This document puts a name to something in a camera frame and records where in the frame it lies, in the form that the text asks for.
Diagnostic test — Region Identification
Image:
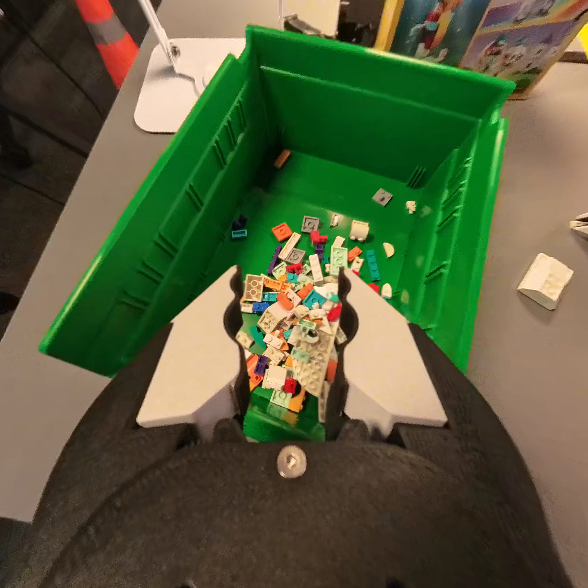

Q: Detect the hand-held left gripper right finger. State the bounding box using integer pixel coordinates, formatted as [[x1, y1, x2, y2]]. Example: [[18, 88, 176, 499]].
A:
[[324, 267, 448, 439]]

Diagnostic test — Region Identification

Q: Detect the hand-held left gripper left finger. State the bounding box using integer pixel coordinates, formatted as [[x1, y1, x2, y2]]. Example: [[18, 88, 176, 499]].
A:
[[136, 265, 251, 435]]

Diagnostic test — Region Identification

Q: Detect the pile of mixed lego pieces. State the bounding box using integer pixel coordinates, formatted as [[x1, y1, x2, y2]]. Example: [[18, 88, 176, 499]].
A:
[[232, 213, 396, 423]]

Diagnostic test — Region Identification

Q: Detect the green plastic bin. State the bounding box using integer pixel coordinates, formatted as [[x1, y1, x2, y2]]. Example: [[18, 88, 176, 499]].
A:
[[38, 24, 516, 444]]

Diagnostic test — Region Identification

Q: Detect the white lego wedge assembly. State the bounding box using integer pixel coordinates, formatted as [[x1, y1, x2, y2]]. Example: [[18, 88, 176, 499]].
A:
[[517, 253, 574, 311]]

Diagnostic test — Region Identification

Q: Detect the yellow lego set box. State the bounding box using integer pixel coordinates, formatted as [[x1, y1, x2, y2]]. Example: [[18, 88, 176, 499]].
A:
[[374, 0, 588, 99]]

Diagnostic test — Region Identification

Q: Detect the white stand with pole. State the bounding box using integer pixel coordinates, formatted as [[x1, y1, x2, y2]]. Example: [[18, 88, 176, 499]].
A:
[[134, 0, 246, 134]]

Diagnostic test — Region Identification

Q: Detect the orange traffic cone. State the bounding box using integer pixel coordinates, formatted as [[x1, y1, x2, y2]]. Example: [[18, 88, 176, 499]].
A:
[[75, 0, 139, 89]]

